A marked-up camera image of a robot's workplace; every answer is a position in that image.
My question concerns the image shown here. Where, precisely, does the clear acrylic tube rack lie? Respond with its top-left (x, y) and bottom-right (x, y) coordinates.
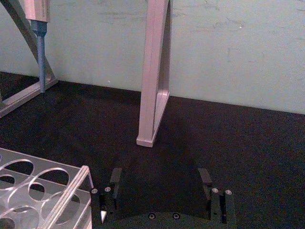
top-left (0, 147), bottom-right (94, 229)

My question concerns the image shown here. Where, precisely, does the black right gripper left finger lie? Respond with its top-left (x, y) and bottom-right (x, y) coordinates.
top-left (91, 167), bottom-right (123, 225)

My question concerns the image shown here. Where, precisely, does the silver pipette with grey tip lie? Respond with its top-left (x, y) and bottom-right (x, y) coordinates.
top-left (24, 0), bottom-right (51, 94)

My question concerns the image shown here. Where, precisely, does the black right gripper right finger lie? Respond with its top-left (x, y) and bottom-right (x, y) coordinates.
top-left (197, 167), bottom-right (236, 225)

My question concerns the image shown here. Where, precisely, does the black table cloth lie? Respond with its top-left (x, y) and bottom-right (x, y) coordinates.
top-left (0, 71), bottom-right (305, 229)

